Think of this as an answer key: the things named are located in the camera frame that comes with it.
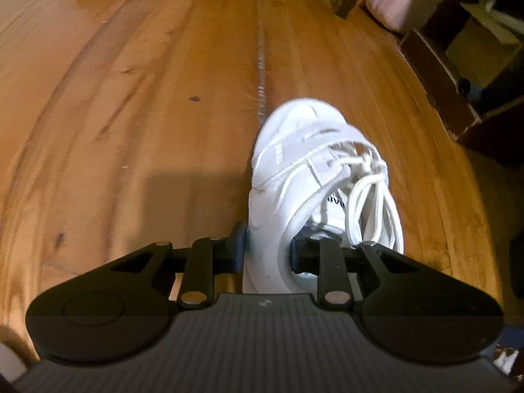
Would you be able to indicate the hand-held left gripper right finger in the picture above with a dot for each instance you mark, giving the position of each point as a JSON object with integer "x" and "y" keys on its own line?
{"x": 294, "y": 254}

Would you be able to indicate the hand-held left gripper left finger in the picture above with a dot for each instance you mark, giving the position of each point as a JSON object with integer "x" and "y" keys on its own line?
{"x": 241, "y": 249}

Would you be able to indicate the white lace-up sneaker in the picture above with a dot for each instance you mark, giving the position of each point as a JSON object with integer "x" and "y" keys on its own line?
{"x": 286, "y": 163}

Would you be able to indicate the brown cardboard tray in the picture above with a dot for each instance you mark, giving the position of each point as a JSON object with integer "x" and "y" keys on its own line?
{"x": 438, "y": 82}

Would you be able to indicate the dark red cabinet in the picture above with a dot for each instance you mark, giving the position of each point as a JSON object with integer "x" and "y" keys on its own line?
{"x": 499, "y": 131}

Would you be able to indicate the olive cardboard box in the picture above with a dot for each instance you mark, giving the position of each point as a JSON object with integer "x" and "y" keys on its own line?
{"x": 487, "y": 49}

